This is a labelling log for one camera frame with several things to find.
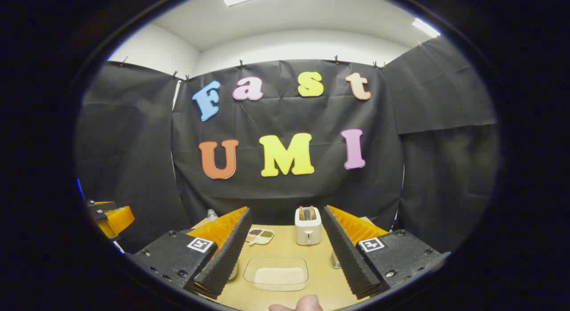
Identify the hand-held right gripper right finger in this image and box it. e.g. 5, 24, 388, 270
322, 205, 451, 300

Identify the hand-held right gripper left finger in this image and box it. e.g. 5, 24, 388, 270
128, 207, 252, 300

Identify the clear container of rice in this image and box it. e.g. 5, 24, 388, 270
243, 257, 309, 292

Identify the white divided condiment tray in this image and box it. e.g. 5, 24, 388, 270
245, 228, 275, 246

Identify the white toaster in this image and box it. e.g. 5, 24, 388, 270
295, 206, 322, 246

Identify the black backdrop cloth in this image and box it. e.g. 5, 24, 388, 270
76, 35, 499, 254

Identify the ceiling light panel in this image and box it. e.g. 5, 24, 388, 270
412, 18, 441, 37

